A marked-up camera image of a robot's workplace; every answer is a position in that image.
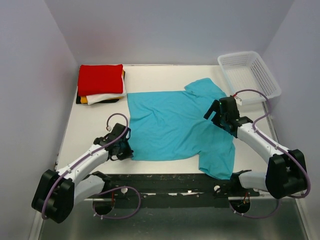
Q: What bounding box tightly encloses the teal t shirt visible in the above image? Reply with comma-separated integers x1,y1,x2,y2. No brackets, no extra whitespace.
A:
127,78,236,180

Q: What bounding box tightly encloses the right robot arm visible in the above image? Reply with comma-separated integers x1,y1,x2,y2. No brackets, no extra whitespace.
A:
204,96,311,199

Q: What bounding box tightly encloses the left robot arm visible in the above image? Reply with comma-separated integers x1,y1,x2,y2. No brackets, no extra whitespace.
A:
31,123,133,224

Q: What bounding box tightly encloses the white plastic mesh basket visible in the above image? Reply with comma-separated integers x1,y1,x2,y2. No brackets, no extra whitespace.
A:
217,51,282,105

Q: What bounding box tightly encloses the white folded t shirt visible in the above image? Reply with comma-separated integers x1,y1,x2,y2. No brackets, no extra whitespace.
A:
86,73,127,105

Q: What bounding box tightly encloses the yellow folded t shirt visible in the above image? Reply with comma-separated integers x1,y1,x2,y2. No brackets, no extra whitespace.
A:
75,70,127,105

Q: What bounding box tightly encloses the black folded t shirt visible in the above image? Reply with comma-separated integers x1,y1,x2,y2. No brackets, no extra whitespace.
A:
75,96,122,105

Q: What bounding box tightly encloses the red folded t shirt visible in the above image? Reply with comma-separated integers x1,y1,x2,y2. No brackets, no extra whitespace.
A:
77,64,124,97

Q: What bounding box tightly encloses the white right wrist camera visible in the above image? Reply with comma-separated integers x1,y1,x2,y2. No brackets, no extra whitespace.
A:
232,95,243,106

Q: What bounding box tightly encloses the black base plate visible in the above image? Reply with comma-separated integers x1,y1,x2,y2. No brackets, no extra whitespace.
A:
92,171,260,209

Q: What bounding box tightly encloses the aluminium mounting rail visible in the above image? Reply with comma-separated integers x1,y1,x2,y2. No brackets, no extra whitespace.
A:
82,159,306,202

